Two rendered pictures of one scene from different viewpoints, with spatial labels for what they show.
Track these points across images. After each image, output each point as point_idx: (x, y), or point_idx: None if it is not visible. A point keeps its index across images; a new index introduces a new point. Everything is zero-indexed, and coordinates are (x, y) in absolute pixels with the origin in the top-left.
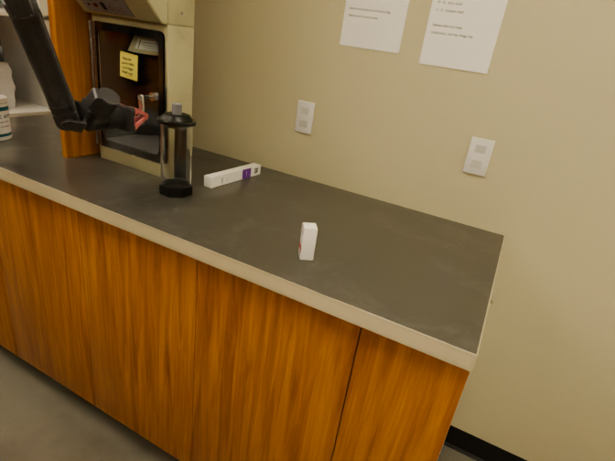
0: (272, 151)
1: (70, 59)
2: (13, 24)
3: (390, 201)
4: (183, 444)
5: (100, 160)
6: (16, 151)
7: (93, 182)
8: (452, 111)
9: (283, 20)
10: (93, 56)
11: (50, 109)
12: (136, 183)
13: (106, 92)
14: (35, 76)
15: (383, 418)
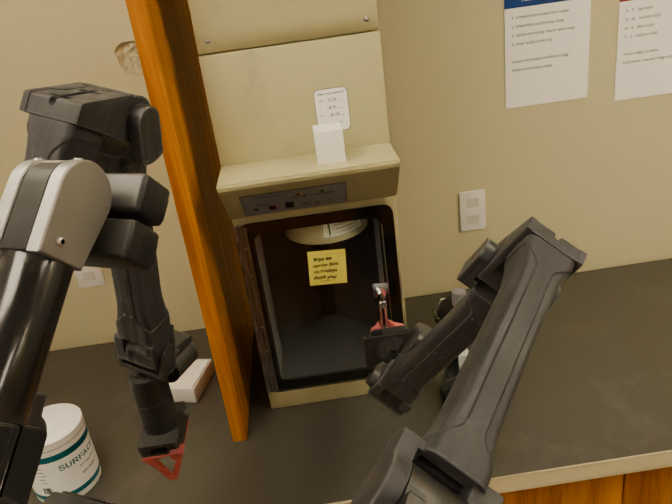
0: (429, 269)
1: (218, 298)
2: (476, 329)
3: (607, 263)
4: None
5: (283, 414)
6: (166, 479)
7: (369, 453)
8: (663, 139)
9: (413, 101)
10: (249, 275)
11: (415, 399)
12: (404, 418)
13: (425, 331)
14: None
15: None
